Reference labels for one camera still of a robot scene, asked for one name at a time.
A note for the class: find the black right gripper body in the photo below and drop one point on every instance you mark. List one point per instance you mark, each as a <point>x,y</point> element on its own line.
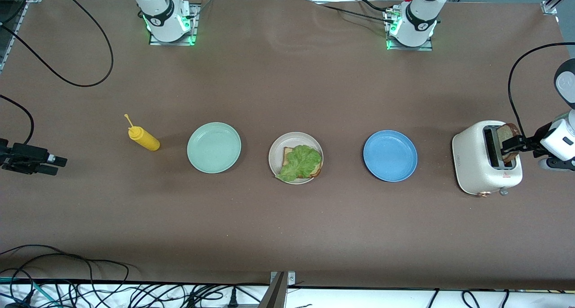
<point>19,155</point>

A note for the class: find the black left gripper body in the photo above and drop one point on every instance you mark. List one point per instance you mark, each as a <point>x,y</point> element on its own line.
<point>536,141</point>

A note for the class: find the brown bread slice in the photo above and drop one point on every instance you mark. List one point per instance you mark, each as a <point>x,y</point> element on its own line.
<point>507,130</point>
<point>287,154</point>

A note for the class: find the green lettuce leaf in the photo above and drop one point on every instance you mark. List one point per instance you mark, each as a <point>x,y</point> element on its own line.
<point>301,162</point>

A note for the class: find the blue plate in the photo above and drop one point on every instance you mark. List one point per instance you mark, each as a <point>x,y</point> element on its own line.
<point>390,155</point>

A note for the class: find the mint green plate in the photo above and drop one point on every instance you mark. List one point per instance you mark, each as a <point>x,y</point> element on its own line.
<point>214,147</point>

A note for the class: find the beige plate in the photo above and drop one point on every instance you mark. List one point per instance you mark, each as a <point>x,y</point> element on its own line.
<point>296,138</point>

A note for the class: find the white toaster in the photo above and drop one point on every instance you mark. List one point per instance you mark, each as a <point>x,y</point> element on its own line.
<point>469,164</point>

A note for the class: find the yellow mustard squeeze bottle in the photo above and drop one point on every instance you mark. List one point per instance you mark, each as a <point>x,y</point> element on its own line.
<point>146,139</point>

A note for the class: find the black power plug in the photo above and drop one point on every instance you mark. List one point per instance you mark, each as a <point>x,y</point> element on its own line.
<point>232,299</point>

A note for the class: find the grey metal beam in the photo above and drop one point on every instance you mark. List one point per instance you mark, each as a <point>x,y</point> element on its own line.
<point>275,294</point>

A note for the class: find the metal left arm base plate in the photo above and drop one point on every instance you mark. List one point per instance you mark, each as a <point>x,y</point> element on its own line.
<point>426,47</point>

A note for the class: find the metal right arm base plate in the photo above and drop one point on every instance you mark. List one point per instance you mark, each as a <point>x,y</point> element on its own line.
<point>195,25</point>

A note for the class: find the small metal bracket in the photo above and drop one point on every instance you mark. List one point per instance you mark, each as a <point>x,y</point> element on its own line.
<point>292,279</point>

